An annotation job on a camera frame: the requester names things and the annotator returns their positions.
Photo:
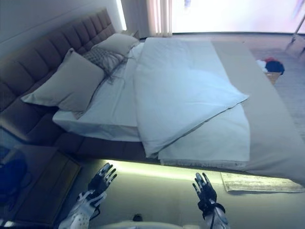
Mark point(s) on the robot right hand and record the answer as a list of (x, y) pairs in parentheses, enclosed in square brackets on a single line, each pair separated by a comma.
[(205, 189)]

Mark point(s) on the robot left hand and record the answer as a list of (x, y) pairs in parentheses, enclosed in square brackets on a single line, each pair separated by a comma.
[(100, 181)]

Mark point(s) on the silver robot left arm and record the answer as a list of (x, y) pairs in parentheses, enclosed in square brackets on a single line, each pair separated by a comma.
[(79, 210)]

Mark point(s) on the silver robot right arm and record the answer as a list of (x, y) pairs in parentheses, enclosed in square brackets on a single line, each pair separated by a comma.
[(215, 218)]

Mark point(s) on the beige bed runner blanket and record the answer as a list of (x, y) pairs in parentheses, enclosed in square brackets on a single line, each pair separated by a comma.
[(267, 119)]

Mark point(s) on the beige floor rug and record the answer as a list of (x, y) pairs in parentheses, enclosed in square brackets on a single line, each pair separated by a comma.
[(257, 182)]

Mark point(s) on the dark glossy nightstand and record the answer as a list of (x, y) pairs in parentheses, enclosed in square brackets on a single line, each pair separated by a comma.
[(35, 181)]

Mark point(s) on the white mattress sheet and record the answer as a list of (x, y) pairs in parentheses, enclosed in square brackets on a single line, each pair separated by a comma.
[(104, 107)]

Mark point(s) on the white duvet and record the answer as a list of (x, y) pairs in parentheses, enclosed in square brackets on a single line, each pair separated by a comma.
[(188, 95)]

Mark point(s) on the large beige pillow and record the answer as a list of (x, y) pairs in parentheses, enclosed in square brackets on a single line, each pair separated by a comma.
[(65, 83)]

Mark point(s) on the patterned grey decorative cushion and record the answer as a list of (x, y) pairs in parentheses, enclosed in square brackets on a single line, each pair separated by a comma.
[(106, 59)]

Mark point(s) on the wicker laundry basket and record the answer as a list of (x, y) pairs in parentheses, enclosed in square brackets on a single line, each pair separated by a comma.
[(274, 76)]

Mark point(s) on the white pillow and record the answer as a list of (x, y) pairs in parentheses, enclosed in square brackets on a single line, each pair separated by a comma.
[(136, 50)]

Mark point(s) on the white red clothing pile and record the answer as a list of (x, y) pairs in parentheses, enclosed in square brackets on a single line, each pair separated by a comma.
[(263, 63)]

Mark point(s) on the small beige pillow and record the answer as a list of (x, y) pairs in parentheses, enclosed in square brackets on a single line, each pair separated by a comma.
[(116, 43)]

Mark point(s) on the dark blue garment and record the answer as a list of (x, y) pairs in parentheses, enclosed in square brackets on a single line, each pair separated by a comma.
[(275, 66)]

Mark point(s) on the brown tufted headboard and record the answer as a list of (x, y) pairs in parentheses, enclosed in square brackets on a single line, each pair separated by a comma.
[(51, 47)]

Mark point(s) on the beige curtain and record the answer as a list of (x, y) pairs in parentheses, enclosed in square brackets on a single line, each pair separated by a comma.
[(159, 17)]

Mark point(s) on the metal stand pole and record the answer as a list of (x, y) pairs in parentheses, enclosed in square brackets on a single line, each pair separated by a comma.
[(295, 31)]

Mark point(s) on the brown upholstered bed frame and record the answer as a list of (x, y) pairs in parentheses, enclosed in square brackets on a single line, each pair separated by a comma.
[(71, 133)]

